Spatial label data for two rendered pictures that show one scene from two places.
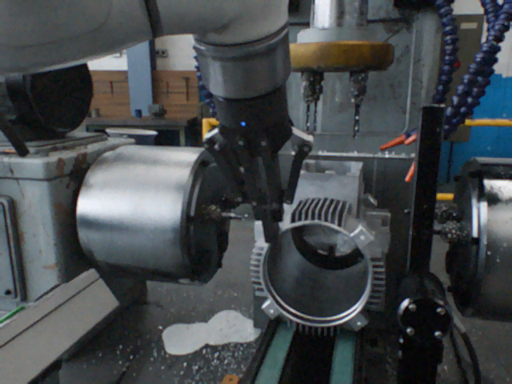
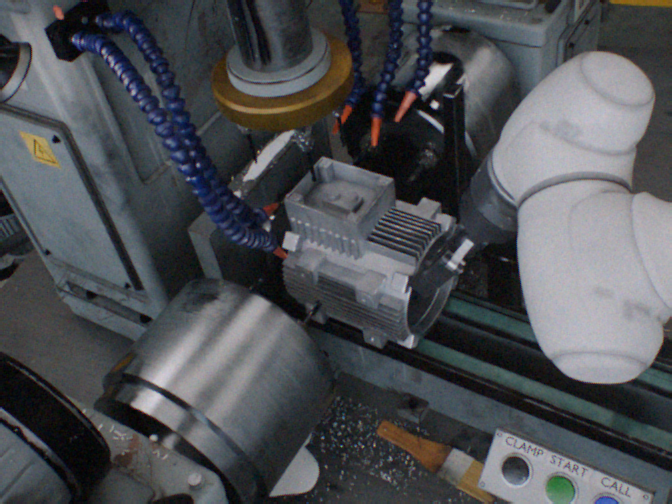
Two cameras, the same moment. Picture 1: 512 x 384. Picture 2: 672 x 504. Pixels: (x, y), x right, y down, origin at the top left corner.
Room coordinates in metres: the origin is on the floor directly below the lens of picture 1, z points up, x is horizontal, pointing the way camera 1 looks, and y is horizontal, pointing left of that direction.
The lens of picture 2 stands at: (0.36, 0.68, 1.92)
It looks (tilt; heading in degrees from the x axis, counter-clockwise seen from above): 46 degrees down; 296
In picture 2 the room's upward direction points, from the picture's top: 12 degrees counter-clockwise
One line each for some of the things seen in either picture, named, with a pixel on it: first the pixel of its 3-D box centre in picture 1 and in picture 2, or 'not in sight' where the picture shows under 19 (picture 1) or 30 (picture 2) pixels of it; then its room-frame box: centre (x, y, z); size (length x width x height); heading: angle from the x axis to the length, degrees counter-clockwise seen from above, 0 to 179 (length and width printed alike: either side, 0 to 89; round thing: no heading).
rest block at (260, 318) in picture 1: (273, 296); not in sight; (0.82, -0.02, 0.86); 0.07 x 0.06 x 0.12; 76
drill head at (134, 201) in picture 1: (139, 212); (194, 426); (0.82, 0.23, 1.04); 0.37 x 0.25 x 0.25; 76
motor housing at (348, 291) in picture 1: (323, 250); (373, 261); (0.68, -0.10, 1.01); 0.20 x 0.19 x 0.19; 165
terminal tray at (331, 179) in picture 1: (329, 188); (342, 207); (0.72, -0.11, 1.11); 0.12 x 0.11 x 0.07; 165
